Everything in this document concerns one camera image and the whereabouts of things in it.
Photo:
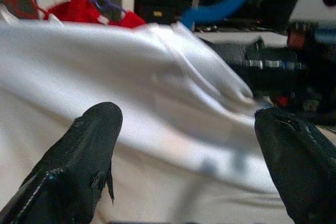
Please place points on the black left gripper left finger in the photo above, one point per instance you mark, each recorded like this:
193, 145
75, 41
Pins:
71, 171

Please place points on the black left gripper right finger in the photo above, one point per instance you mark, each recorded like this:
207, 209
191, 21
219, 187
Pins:
302, 169

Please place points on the blue clothes hanger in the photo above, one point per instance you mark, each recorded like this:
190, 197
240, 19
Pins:
223, 9

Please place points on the red polo shirt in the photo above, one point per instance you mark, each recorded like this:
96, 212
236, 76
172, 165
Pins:
76, 11

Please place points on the black TV stand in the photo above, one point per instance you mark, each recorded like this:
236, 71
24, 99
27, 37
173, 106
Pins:
162, 1

